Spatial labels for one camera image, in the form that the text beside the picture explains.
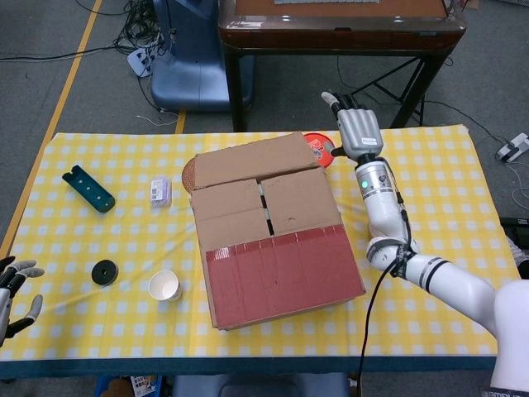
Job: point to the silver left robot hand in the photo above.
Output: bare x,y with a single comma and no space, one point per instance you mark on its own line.
5,306

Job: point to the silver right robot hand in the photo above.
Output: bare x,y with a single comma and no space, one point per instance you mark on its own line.
359,128

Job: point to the brown cardboard box red tape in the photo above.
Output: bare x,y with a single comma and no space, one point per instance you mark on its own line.
281,269

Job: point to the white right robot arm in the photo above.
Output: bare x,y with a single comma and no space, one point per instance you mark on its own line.
380,198

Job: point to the red round lid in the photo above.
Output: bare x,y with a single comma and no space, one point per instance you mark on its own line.
317,141

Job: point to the yellow white checkered tablecloth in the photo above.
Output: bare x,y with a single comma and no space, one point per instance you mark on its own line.
434,186

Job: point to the dark wood mahjong table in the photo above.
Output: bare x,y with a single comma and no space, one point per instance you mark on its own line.
330,33

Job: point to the black round disc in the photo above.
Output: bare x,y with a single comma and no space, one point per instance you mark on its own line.
105,273

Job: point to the white foam insert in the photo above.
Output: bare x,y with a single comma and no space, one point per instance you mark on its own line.
261,191

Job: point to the dark teal plastic holder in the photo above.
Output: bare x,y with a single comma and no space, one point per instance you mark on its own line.
89,190

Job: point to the white black power adapter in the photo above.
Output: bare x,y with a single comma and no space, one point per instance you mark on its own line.
512,146

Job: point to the blue crate with booklet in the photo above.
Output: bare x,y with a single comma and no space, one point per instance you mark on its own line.
142,386

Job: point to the white paper cup blue flower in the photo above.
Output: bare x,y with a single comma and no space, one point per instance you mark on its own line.
165,285

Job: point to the blue machine base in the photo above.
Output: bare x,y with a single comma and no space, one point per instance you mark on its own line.
194,74

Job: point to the white power strip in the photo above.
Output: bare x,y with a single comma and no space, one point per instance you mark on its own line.
140,62

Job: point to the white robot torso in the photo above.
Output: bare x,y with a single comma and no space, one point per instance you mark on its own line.
514,331

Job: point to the blue grey stool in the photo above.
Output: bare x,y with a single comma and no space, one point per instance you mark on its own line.
260,386

